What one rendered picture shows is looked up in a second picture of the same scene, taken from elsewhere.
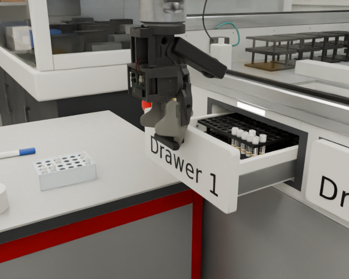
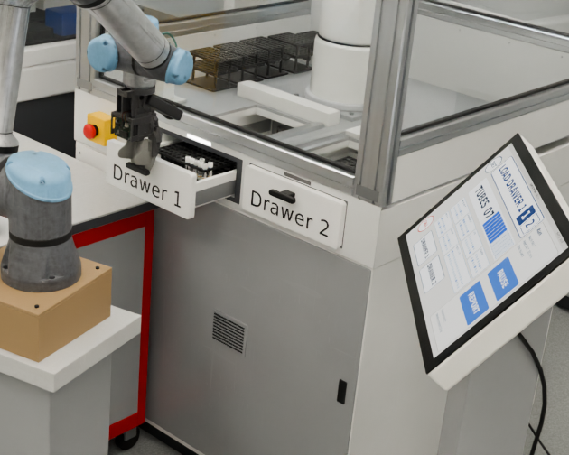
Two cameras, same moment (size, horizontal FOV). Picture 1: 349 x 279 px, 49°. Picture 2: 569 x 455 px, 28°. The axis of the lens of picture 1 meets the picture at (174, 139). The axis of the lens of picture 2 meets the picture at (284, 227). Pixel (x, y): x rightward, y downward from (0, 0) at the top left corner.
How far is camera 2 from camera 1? 196 cm
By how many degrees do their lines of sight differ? 18
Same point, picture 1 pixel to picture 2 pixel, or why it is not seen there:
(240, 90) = (190, 124)
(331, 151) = (256, 172)
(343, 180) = (264, 191)
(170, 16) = (147, 83)
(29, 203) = not seen: hidden behind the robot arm
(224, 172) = (186, 190)
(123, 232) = (88, 252)
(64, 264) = not seen: hidden behind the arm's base
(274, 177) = (219, 194)
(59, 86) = not seen: outside the picture
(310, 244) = (247, 244)
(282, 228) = (227, 236)
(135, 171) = (91, 198)
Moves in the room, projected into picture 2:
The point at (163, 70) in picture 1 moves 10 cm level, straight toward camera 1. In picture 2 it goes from (142, 118) to (152, 134)
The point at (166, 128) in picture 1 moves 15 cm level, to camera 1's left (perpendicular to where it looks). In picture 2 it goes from (141, 159) to (74, 161)
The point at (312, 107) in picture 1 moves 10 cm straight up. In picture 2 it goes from (244, 142) to (247, 100)
